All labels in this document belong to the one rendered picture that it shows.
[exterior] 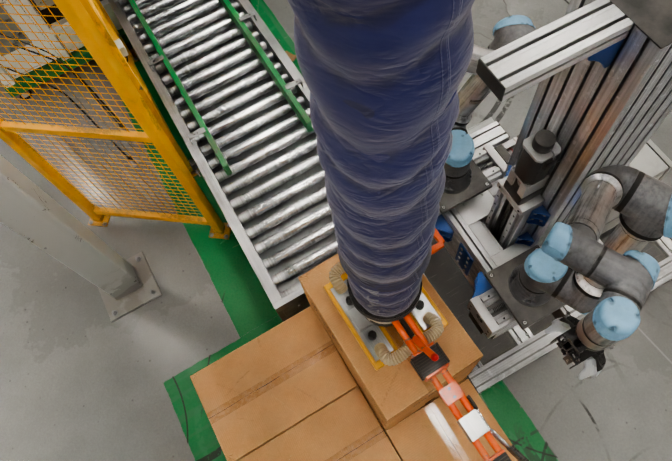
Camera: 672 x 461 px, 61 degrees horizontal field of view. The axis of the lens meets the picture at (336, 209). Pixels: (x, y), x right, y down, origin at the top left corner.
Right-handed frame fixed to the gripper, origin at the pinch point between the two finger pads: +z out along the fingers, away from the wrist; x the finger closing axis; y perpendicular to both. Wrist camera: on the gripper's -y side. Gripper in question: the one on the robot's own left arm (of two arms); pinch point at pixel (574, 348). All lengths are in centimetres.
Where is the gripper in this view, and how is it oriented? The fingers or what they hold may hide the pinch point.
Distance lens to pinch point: 153.7
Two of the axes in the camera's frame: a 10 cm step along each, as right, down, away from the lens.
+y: -8.8, 4.6, -1.4
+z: 0.8, 4.3, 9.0
